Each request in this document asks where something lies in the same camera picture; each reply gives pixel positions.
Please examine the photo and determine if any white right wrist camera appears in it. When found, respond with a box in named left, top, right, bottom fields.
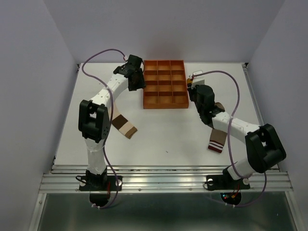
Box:
left=192, top=70, right=205, bottom=88

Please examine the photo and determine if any taupe sock with maroon cuff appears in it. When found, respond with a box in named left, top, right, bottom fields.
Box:
left=207, top=102, right=228, bottom=154

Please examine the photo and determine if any cream and brown sock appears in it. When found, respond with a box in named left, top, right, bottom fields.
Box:
left=111, top=103, right=138, bottom=139

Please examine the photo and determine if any aluminium right side rail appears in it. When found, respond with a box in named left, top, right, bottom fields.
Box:
left=242, top=63, right=286, bottom=173

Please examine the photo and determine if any orange compartment tray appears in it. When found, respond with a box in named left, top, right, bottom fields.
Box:
left=143, top=60, right=189, bottom=109

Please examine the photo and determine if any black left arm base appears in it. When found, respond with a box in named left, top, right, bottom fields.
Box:
left=75, top=175, right=123, bottom=209

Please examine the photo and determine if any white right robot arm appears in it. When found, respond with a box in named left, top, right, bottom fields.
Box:
left=187, top=83, right=286, bottom=188

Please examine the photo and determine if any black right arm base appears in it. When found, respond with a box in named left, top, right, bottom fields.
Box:
left=203, top=175, right=250, bottom=205

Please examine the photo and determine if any aluminium front rail frame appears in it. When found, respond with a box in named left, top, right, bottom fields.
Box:
left=39, top=165, right=293, bottom=193

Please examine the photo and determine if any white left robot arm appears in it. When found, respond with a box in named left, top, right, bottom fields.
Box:
left=78, top=55, right=146, bottom=190

